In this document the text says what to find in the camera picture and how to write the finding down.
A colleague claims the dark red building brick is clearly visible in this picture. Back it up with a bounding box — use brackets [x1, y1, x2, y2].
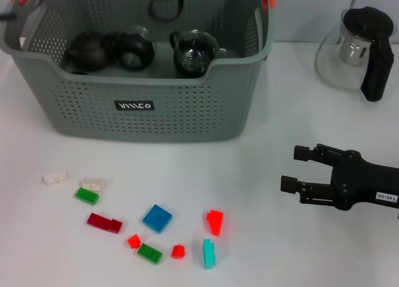
[87, 212, 123, 235]

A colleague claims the glass teapot with black handle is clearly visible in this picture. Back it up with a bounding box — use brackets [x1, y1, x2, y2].
[314, 6, 397, 102]

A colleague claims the clear white building brick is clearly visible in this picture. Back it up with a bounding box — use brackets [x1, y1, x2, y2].
[42, 171, 70, 185]

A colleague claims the small red building brick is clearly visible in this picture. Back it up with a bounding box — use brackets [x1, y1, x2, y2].
[127, 233, 142, 250]
[170, 243, 186, 260]

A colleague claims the green building brick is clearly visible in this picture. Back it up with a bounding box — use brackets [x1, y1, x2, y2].
[74, 187, 100, 205]
[137, 243, 163, 265]

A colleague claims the black clay teapot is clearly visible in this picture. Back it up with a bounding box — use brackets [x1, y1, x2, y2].
[64, 31, 117, 72]

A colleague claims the grey perforated storage basket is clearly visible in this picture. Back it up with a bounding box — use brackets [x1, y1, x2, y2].
[0, 0, 277, 143]

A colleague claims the red wedge building brick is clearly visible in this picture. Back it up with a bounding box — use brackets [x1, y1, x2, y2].
[205, 209, 225, 237]

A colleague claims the teal building brick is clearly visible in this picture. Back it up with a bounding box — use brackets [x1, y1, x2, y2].
[203, 238, 218, 271]

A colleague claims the blue square building brick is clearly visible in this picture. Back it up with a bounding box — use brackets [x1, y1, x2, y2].
[142, 204, 173, 235]

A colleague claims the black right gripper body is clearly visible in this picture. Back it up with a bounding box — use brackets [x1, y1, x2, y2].
[330, 149, 399, 212]

